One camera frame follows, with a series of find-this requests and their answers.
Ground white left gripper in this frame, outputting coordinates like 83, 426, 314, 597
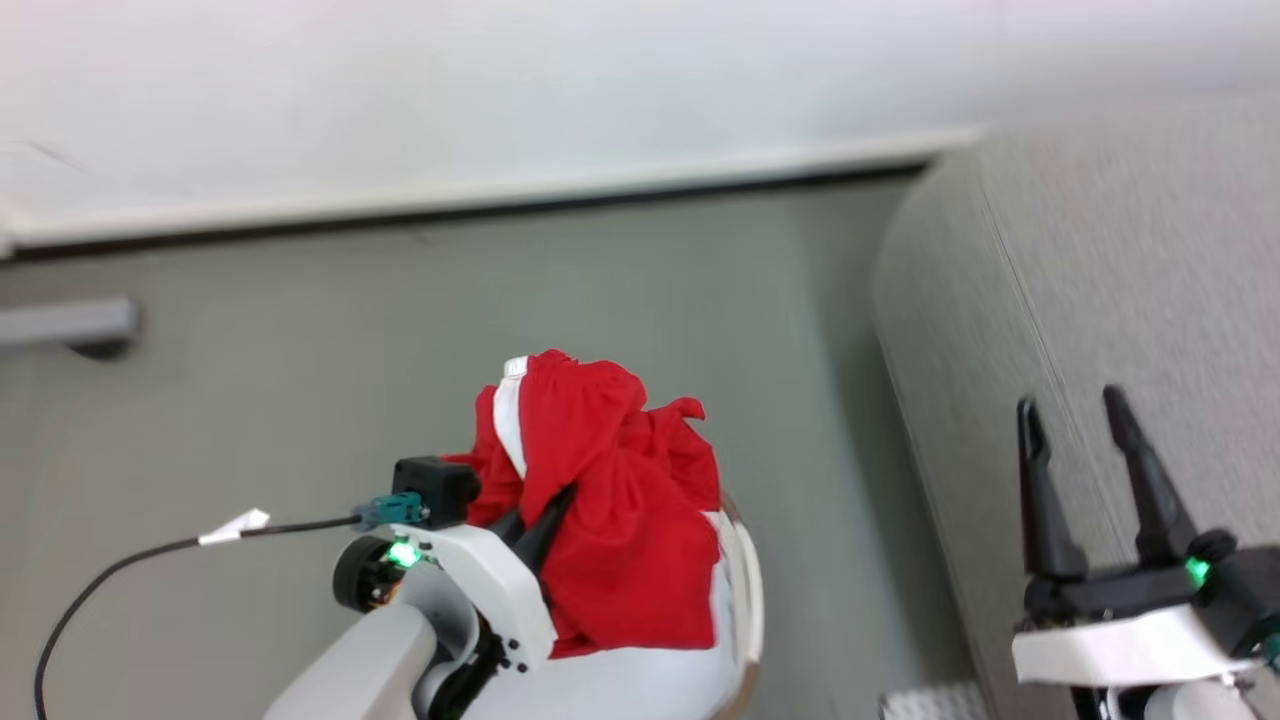
332, 484, 578, 673

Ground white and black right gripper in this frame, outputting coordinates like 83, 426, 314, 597
1011, 384, 1263, 691

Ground red garment with white stripe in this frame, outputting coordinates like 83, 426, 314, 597
441, 349, 723, 659

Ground white laundry basket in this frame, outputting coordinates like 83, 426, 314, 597
520, 488, 767, 720

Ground grey fabric sofa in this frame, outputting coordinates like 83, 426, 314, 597
868, 88, 1280, 720

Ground white textured mat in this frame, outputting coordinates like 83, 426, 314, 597
878, 682, 993, 720

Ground white baseboard strip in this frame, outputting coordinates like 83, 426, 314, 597
0, 124, 987, 263

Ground grey bar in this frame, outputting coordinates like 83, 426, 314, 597
0, 296, 141, 361

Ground black cable with white tag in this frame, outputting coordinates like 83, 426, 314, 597
34, 508, 363, 720

